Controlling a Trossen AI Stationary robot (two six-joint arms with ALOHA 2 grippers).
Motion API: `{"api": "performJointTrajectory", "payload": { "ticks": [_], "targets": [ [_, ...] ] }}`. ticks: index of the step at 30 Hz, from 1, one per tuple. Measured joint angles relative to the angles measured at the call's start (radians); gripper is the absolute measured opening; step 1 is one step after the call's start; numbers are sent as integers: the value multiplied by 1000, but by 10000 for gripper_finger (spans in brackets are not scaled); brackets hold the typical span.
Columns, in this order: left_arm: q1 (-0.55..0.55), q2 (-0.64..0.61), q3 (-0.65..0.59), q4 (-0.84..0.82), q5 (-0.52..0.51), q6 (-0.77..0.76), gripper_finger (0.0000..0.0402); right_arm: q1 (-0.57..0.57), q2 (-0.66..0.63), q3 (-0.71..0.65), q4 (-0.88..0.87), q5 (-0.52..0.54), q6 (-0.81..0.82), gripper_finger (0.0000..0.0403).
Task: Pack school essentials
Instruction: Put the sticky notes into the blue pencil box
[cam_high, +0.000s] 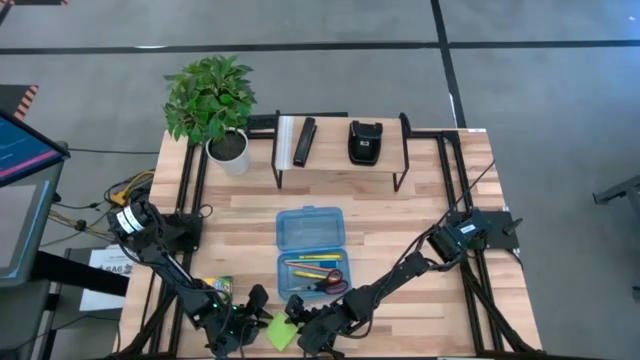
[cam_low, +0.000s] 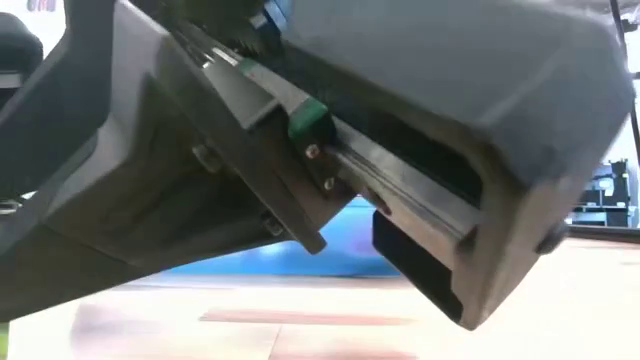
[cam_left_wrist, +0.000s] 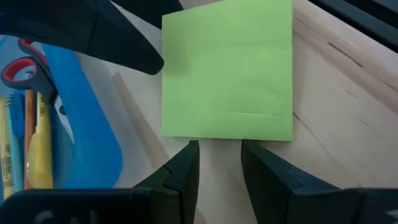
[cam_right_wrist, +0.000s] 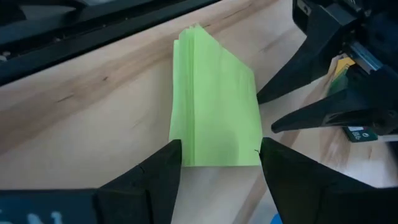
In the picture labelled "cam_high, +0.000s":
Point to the white paper pad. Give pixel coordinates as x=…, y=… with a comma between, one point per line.
x=283, y=142

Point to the green leafy plant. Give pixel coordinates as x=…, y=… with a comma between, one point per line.
x=210, y=97

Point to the computer monitor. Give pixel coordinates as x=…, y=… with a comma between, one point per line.
x=25, y=147

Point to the blue plastic pencil case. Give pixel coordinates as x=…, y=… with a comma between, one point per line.
x=310, y=232

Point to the black stapler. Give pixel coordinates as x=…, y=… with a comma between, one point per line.
x=304, y=142

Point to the black aluminium table frame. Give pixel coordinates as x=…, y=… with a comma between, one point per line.
x=188, y=160

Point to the white printed paper sheet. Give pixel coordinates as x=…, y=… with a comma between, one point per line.
x=102, y=270

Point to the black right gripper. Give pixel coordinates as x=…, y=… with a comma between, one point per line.
x=325, y=330

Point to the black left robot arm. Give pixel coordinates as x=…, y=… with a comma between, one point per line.
x=170, y=270

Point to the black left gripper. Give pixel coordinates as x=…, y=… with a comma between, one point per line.
x=235, y=330

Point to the yellow green crayon box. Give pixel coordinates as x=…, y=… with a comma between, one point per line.
x=220, y=283

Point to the white plant pot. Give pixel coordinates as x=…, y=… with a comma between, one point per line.
x=235, y=162

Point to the wooden shelf riser black legs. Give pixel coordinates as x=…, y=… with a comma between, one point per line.
x=340, y=145

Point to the orange pencil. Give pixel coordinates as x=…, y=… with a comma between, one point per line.
x=305, y=265

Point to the teal pen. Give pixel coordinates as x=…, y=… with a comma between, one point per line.
x=320, y=257

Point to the green sticky note pad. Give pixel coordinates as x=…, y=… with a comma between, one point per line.
x=281, y=331

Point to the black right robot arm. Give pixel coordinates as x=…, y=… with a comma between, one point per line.
x=400, y=272

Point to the red and black scissors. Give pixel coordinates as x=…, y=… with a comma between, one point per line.
x=330, y=282

